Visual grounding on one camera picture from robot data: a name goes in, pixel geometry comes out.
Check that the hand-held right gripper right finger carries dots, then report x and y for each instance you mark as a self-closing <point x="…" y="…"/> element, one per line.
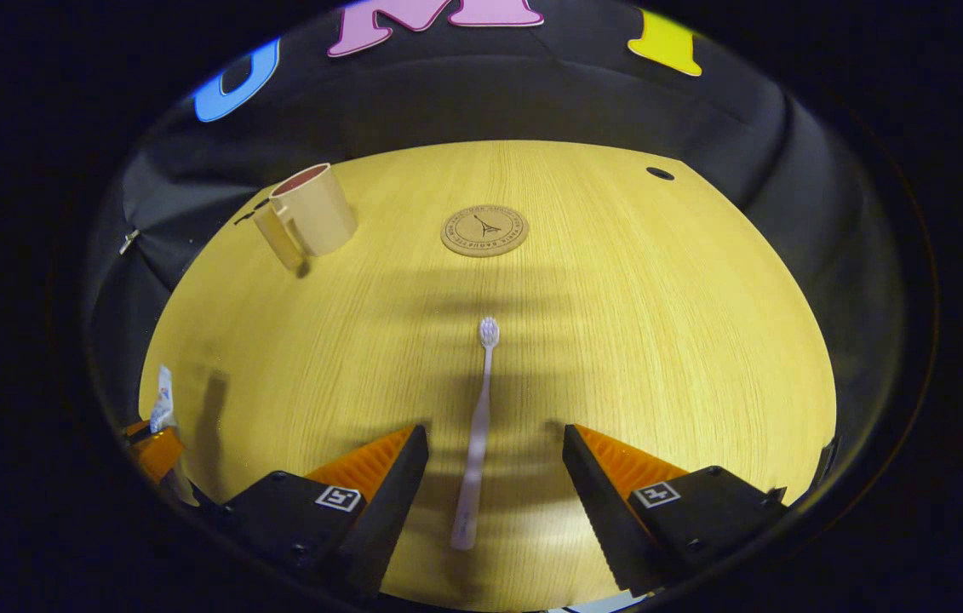
<point x="596" y="502"/>

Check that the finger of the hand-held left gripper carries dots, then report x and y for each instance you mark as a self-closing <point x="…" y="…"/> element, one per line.
<point x="159" y="453"/>

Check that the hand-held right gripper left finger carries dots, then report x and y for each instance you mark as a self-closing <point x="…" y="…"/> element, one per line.
<point x="392" y="511"/>

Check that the white toothpaste tube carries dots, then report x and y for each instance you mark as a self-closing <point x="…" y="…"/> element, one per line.
<point x="163" y="400"/>

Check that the pale pink toothbrush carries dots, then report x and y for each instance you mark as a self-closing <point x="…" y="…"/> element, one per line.
<point x="477" y="443"/>

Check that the round cork coaster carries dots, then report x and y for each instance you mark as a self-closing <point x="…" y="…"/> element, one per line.
<point x="485" y="231"/>

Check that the silver cloth clip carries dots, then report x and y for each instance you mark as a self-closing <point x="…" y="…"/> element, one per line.
<point x="128" y="241"/>

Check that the black backdrop cloth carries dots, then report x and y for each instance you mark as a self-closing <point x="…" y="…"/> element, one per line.
<point x="532" y="102"/>

